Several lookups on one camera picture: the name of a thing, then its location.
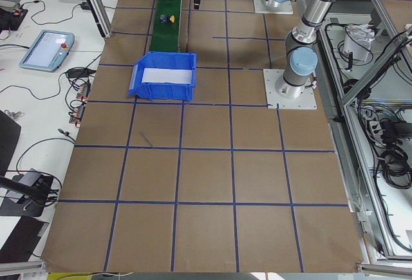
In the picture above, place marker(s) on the green conveyor belt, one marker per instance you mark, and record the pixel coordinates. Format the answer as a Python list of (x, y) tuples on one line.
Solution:
[(166, 26)]

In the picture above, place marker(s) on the blue plastic bin left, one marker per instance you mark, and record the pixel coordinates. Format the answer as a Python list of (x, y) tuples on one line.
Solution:
[(165, 60)]

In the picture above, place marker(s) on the white foam pad left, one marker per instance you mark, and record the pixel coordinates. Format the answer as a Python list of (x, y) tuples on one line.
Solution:
[(160, 75)]

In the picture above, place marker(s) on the blue teach pendant near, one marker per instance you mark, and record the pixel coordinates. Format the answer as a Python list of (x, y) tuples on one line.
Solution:
[(48, 51)]

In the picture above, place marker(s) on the black monitor stand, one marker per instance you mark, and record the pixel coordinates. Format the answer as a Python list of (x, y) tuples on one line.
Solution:
[(26, 194)]

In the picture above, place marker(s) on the aluminium frame post left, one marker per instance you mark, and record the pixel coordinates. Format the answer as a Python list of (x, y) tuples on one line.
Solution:
[(101, 18)]

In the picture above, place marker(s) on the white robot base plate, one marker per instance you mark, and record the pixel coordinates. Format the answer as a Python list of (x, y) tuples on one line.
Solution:
[(281, 95)]

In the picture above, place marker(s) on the aluminium frame right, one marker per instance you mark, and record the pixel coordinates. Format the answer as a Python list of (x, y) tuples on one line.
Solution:
[(369, 108)]

